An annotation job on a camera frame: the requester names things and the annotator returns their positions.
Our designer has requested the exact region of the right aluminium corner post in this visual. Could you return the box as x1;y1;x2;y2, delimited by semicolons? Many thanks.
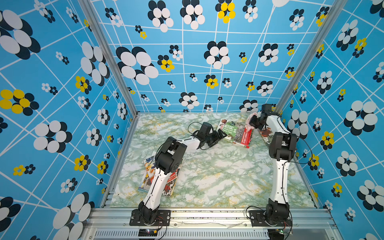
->
275;0;348;114

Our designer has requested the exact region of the red brown illustrated book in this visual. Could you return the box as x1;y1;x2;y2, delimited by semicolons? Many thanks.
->
259;126;274;146

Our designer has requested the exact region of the green red dinosaur book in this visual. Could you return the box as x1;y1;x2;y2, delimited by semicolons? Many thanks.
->
217;119;253;149

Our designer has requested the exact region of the pink cloth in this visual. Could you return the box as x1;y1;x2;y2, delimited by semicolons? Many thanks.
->
245;112;258;131

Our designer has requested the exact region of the red manga book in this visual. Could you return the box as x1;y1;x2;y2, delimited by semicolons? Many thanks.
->
145;155;182;196

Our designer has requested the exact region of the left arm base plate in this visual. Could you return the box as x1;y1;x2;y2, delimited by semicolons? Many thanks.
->
129;209;171;227

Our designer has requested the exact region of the grey teal warrior book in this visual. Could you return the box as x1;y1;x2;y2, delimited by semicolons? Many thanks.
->
137;155;178;197

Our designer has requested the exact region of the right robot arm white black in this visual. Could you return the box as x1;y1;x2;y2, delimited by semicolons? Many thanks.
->
250;104;298;225

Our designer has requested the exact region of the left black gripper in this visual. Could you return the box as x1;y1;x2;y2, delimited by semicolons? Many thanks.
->
203;128;227;147

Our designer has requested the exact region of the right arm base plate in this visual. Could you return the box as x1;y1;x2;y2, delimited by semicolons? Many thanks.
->
247;210;293;229

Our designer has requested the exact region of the left aluminium corner post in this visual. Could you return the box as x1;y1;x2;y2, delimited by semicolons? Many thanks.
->
79;0;138;119

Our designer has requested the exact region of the aluminium front rail frame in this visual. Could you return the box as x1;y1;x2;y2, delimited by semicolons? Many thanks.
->
81;207;342;240

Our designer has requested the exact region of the aluminium corner post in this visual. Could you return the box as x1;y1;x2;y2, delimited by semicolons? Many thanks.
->
79;0;138;119
275;0;348;114

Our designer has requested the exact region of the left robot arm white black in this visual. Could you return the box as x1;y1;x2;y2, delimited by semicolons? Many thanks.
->
138;122;228;225

